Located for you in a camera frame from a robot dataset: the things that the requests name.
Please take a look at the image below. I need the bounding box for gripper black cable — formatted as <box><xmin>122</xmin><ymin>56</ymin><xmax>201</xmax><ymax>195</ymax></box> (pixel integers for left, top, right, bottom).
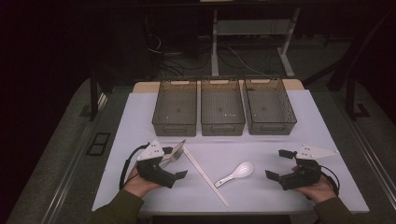
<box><xmin>319</xmin><ymin>164</ymin><xmax>341</xmax><ymax>198</ymax></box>
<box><xmin>119</xmin><ymin>142</ymin><xmax>151</xmax><ymax>191</ymax></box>

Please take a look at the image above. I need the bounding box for person's right hand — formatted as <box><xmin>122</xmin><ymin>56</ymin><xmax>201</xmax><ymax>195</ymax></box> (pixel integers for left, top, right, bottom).
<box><xmin>291</xmin><ymin>164</ymin><xmax>338</xmax><ymax>205</ymax></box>

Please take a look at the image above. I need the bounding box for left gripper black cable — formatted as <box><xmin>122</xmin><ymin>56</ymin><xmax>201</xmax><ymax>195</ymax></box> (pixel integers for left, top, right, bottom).
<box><xmin>119</xmin><ymin>142</ymin><xmax>151</xmax><ymax>191</ymax></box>

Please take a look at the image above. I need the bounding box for white ceramic spoon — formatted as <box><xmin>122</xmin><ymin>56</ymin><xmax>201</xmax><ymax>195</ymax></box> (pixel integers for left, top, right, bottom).
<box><xmin>213</xmin><ymin>161</ymin><xmax>255</xmax><ymax>189</ymax></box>

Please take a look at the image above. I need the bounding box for black metal stand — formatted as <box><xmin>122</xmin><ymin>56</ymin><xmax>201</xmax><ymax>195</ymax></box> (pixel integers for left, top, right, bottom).
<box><xmin>345</xmin><ymin>74</ymin><xmax>372</xmax><ymax>121</ymax></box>
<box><xmin>89</xmin><ymin>68</ymin><xmax>108</xmax><ymax>122</ymax></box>

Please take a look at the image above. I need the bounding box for person's left hand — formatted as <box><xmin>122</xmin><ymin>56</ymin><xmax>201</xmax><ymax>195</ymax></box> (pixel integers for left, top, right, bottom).
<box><xmin>122</xmin><ymin>164</ymin><xmax>163</xmax><ymax>200</ymax></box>

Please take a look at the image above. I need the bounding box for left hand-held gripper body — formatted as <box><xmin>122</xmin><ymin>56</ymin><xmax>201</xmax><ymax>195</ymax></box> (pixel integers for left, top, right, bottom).
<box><xmin>135</xmin><ymin>139</ymin><xmax>176</xmax><ymax>189</ymax></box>

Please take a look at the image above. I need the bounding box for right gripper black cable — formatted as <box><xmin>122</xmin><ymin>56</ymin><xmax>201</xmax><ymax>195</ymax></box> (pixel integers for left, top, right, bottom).
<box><xmin>319</xmin><ymin>164</ymin><xmax>341</xmax><ymax>198</ymax></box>

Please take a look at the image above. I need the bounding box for black floor outlet panel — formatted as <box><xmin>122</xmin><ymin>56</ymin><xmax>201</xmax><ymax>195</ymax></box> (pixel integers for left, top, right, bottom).
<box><xmin>85</xmin><ymin>132</ymin><xmax>112</xmax><ymax>157</ymax></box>

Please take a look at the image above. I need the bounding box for brown translucent plastic basket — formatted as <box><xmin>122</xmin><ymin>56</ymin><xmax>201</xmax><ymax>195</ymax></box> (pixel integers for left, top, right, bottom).
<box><xmin>200</xmin><ymin>77</ymin><xmax>247</xmax><ymax>137</ymax></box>
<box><xmin>151</xmin><ymin>77</ymin><xmax>198</xmax><ymax>137</ymax></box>
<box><xmin>243</xmin><ymin>76</ymin><xmax>298</xmax><ymax>136</ymax></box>

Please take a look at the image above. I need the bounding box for silver fork and knife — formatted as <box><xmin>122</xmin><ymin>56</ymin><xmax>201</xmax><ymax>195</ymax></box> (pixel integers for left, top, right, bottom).
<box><xmin>160</xmin><ymin>139</ymin><xmax>187</xmax><ymax>166</ymax></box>

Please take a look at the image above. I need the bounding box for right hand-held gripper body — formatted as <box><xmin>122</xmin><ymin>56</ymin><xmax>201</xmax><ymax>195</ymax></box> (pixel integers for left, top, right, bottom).
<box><xmin>277</xmin><ymin>143</ymin><xmax>341</xmax><ymax>191</ymax></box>

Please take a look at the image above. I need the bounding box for white chopstick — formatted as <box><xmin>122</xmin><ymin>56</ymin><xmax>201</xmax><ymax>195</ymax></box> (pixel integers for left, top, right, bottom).
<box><xmin>182</xmin><ymin>147</ymin><xmax>228</xmax><ymax>207</ymax></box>
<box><xmin>184</xmin><ymin>147</ymin><xmax>230</xmax><ymax>207</ymax></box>

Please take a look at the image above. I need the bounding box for white table cover sheet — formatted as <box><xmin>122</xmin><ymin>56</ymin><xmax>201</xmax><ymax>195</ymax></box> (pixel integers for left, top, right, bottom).
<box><xmin>91</xmin><ymin>89</ymin><xmax>371</xmax><ymax>216</ymax></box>

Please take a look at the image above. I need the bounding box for white metal desk frame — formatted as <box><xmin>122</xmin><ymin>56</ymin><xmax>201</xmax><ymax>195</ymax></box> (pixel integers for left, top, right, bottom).
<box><xmin>210</xmin><ymin>7</ymin><xmax>302</xmax><ymax>79</ymax></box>

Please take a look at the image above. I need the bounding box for bundle of floor cables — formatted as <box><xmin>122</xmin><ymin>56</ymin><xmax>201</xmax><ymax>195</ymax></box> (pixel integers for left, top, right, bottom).
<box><xmin>145</xmin><ymin>32</ymin><xmax>266</xmax><ymax>79</ymax></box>

